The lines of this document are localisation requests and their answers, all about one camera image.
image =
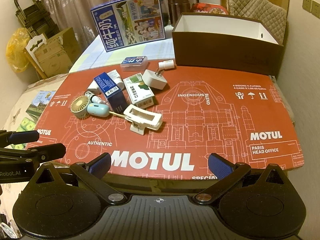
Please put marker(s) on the white plug adapter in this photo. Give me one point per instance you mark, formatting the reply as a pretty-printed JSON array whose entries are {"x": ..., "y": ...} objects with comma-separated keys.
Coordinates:
[{"x": 154, "y": 81}]

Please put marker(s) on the checkered table cloth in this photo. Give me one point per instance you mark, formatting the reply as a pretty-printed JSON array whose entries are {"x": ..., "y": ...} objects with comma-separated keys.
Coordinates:
[{"x": 96, "y": 56}]

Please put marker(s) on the yellow plastic bag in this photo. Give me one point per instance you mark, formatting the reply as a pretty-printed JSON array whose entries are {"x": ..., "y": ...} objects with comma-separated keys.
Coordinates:
[{"x": 14, "y": 50}]

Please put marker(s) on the white cream tube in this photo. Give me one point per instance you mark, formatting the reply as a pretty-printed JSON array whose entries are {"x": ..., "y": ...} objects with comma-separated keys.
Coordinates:
[{"x": 115, "y": 76}]

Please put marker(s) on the quilted beige chair cover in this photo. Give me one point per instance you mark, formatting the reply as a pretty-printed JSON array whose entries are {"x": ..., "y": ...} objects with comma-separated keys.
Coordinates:
[{"x": 273, "y": 17}]

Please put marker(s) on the beige wall sockets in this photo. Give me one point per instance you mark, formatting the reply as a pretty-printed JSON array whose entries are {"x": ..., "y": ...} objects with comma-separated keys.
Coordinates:
[{"x": 312, "y": 7}]

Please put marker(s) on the blue dental floss box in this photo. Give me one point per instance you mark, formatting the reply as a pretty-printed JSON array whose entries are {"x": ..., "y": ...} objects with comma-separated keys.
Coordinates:
[{"x": 134, "y": 63}]

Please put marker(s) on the green white spray box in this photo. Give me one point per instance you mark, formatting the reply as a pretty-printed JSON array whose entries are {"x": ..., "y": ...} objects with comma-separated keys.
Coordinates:
[{"x": 139, "y": 92}]

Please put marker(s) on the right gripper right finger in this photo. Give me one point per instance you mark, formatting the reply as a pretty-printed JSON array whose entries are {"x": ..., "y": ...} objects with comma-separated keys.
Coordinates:
[{"x": 228, "y": 175}]

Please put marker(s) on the brown storage box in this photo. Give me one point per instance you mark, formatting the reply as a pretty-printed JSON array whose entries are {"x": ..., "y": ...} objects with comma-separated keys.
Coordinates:
[{"x": 227, "y": 42}]

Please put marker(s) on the blue handheld mini fan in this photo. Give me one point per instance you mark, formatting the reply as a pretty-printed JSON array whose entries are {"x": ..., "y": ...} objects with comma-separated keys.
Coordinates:
[{"x": 82, "y": 107}]

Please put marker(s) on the green landscape box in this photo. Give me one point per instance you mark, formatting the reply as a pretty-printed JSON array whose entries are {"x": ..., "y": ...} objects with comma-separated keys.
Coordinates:
[{"x": 39, "y": 103}]

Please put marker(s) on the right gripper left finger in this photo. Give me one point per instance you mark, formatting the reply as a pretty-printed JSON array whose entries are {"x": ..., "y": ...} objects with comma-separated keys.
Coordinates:
[{"x": 89, "y": 177}]

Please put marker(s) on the red Motul cardboard sheet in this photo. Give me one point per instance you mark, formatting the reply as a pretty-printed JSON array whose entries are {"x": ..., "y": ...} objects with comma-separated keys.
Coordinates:
[{"x": 238, "y": 115}]

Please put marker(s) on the white rectangular charger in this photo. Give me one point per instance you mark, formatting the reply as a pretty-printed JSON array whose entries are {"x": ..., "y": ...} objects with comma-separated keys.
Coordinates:
[{"x": 93, "y": 88}]

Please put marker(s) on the blue medicine box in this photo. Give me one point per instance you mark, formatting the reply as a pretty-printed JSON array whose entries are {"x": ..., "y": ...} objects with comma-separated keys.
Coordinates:
[{"x": 112, "y": 92}]

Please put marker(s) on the small white bottle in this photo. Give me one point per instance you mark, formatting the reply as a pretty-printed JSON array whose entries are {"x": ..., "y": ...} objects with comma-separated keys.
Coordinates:
[{"x": 168, "y": 64}]

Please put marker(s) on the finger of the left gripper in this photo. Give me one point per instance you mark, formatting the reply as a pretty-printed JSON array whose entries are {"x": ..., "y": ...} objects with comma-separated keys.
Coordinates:
[
  {"x": 9, "y": 137},
  {"x": 40, "y": 153}
]

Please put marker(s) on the brown metal canister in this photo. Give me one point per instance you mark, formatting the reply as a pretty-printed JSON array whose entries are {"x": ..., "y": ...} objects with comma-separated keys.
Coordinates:
[{"x": 176, "y": 7}]

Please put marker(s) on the blue milk carton box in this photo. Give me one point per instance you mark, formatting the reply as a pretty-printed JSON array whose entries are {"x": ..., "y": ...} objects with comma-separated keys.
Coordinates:
[{"x": 125, "y": 23}]

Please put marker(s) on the red instant rice bowl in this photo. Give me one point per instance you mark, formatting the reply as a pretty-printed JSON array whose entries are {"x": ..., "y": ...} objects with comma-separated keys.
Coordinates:
[{"x": 209, "y": 8}]

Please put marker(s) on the green tissue pack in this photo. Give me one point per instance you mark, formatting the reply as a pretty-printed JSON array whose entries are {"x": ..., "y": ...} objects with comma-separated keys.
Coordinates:
[{"x": 25, "y": 125}]

